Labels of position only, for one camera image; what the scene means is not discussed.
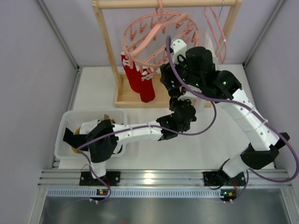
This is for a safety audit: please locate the red sock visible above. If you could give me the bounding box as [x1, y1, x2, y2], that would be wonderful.
[137, 70, 156, 103]
[121, 52, 141, 94]

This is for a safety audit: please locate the pink round clip hanger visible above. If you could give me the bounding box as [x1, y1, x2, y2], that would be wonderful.
[122, 0, 200, 77]

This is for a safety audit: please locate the plain black sock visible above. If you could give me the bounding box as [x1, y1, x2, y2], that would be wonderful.
[63, 128, 87, 149]

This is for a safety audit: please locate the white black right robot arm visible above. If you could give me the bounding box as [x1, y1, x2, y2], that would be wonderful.
[158, 47, 290, 186]

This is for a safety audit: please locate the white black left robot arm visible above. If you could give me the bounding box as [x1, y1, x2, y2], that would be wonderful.
[86, 98, 196, 179]

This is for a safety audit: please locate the pink clothes hanger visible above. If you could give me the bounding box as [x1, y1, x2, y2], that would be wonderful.
[204, 7, 228, 63]

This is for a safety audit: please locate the white hanging cloth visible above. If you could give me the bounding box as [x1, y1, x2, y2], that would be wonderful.
[203, 30, 219, 61]

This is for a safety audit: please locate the wooden clothes rack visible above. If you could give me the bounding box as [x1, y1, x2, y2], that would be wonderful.
[92, 0, 242, 108]

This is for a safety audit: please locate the brown striped sock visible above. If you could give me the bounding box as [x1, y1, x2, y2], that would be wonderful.
[103, 114, 115, 124]

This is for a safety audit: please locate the white plastic basket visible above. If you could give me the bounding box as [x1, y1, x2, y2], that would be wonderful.
[54, 108, 128, 159]

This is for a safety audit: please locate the yellow sock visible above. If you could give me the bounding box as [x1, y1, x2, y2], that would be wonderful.
[71, 127, 85, 154]

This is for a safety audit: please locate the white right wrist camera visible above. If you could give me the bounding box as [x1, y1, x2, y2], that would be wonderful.
[171, 39, 187, 64]

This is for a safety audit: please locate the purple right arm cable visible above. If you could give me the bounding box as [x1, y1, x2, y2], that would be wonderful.
[165, 35, 299, 201]

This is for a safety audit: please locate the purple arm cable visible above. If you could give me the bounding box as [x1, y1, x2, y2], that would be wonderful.
[165, 35, 299, 201]
[76, 102, 217, 203]

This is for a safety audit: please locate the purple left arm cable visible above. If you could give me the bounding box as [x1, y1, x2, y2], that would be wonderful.
[76, 102, 217, 203]

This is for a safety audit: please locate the aluminium rail base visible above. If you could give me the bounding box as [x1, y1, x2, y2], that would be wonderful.
[36, 169, 294, 203]

